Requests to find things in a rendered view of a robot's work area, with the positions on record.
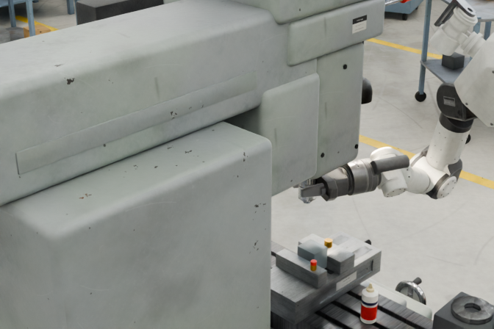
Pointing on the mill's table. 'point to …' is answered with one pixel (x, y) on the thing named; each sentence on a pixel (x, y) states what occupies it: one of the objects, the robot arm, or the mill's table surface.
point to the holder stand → (464, 313)
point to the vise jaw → (334, 255)
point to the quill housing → (339, 107)
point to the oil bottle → (369, 305)
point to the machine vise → (317, 279)
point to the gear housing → (334, 29)
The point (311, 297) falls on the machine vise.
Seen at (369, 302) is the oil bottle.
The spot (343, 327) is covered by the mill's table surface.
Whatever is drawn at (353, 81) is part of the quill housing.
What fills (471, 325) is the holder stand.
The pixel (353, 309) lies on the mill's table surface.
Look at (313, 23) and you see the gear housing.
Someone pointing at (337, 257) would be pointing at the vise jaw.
